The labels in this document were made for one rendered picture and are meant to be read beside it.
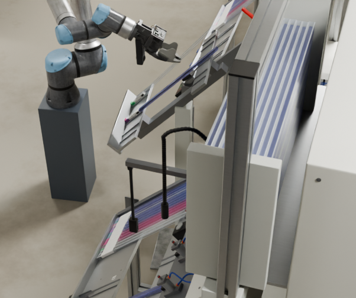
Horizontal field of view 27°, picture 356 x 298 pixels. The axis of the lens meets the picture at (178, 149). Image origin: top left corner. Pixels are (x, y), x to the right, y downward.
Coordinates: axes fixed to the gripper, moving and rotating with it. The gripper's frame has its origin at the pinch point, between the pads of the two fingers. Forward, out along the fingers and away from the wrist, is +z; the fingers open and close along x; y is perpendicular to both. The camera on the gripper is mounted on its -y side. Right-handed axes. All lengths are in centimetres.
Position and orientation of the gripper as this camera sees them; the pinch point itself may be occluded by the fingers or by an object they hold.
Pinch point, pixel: (177, 60)
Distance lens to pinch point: 281.6
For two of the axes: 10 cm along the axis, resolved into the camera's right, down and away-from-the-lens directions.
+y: 4.6, -6.2, -6.4
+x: 1.6, -6.5, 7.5
